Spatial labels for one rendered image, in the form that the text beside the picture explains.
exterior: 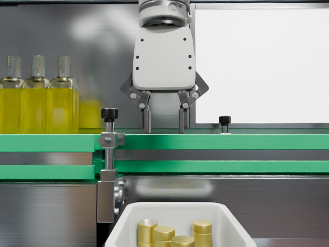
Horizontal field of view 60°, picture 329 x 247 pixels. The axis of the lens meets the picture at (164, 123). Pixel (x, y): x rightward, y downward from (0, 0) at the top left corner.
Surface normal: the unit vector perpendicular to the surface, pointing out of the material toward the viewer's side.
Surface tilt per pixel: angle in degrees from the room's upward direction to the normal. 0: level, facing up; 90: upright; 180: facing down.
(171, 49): 91
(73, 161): 90
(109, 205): 90
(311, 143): 90
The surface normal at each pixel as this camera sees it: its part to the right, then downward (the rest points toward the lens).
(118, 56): -0.01, -0.04
